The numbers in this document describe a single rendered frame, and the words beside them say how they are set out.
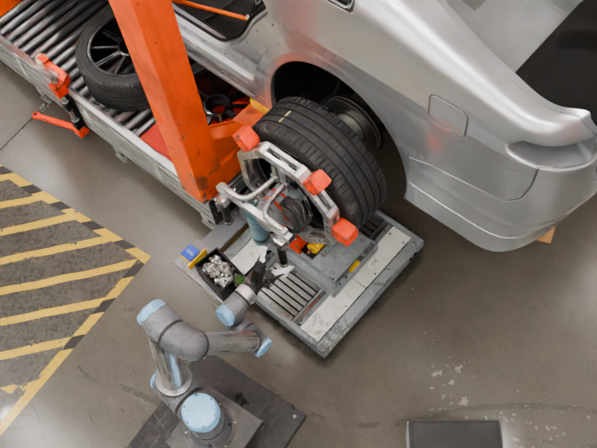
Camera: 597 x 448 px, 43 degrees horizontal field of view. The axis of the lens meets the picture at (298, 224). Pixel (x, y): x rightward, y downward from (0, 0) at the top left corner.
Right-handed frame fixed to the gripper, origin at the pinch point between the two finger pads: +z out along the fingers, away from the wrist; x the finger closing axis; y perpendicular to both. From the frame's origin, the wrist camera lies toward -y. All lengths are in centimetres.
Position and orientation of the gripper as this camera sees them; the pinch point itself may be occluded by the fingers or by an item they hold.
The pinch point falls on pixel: (281, 255)
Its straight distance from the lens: 326.0
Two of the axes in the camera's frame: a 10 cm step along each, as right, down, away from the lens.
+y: 0.9, 5.1, 8.6
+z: 6.6, -6.7, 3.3
